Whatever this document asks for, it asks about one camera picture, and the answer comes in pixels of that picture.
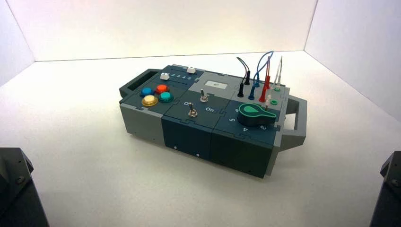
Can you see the small white display window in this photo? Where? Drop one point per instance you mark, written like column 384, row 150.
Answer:
column 216, row 84

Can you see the metal toggle switch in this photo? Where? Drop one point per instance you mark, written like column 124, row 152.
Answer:
column 192, row 110
column 204, row 96

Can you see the dark teal grey control box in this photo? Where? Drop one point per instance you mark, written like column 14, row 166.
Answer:
column 188, row 134

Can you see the blue push button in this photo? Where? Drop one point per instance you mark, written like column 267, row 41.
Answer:
column 147, row 91

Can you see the white slider knob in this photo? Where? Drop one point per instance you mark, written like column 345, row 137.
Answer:
column 164, row 75
column 190, row 70

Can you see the teal green push button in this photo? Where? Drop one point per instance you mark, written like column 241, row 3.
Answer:
column 165, row 96

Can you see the green banana socket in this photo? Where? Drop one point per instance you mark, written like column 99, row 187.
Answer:
column 274, row 102

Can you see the orange-red push button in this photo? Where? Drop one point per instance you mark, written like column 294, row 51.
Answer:
column 162, row 88

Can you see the yellow push button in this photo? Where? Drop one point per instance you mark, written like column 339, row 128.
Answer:
column 149, row 100

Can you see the green rotary knob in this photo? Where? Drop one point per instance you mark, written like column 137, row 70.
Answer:
column 255, row 115

